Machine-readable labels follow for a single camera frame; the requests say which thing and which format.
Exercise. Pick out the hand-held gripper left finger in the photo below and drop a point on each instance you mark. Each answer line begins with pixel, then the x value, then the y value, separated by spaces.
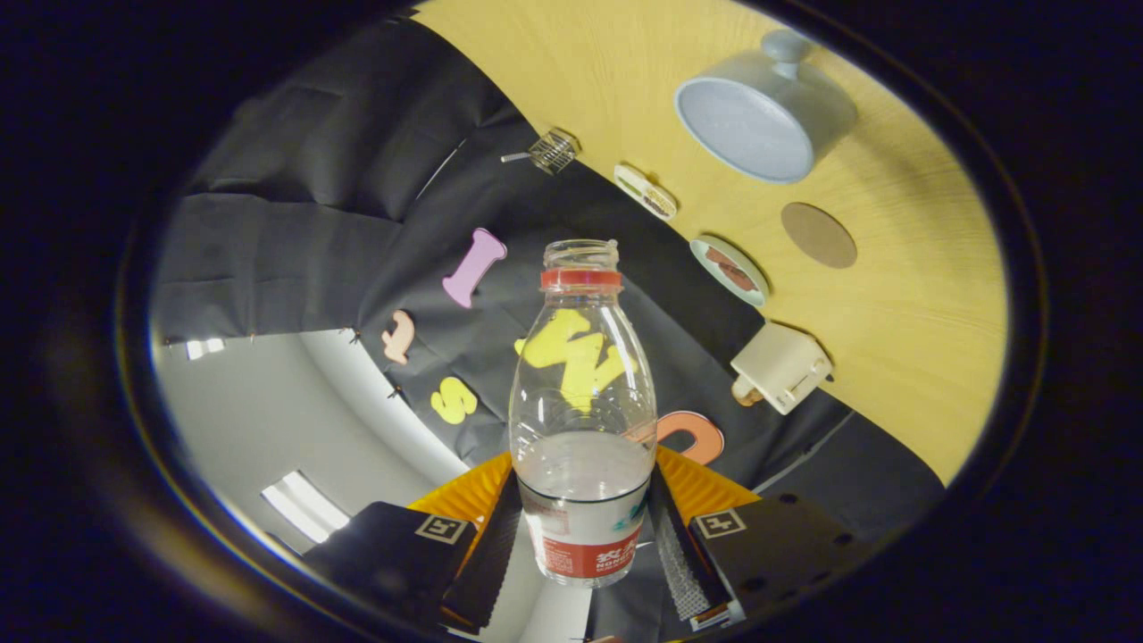
pixel 487 563

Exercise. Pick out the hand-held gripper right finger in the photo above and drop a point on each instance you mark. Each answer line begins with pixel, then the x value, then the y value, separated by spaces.
pixel 683 572

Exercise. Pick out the clear plastic juice bottle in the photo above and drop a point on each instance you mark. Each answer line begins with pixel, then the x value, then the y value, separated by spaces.
pixel 582 500

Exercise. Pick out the brown round coaster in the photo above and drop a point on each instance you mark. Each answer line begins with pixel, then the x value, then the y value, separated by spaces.
pixel 819 235

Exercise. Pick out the white cup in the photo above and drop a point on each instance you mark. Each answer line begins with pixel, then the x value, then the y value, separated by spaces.
pixel 746 125

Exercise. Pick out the toasted bread slice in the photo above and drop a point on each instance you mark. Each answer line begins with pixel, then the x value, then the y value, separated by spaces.
pixel 744 393

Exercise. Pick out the long ceiling light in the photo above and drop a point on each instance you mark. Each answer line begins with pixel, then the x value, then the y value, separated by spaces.
pixel 305 507

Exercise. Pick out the white toaster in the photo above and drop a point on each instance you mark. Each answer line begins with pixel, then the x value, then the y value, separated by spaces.
pixel 781 366

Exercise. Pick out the pale green plate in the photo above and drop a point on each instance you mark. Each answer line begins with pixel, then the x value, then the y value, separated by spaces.
pixel 750 295

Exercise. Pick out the brown meat piece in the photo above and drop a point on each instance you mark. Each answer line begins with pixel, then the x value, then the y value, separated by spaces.
pixel 718 258
pixel 739 278

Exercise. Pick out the wooden table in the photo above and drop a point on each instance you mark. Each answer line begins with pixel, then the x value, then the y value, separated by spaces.
pixel 911 339

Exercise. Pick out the small ceiling light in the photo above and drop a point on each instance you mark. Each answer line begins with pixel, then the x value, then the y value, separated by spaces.
pixel 204 348

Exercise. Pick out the small white divided dish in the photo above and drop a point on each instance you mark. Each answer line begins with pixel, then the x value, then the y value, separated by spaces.
pixel 645 192

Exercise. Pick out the small glass jar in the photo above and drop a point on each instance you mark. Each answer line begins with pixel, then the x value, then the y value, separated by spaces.
pixel 555 152

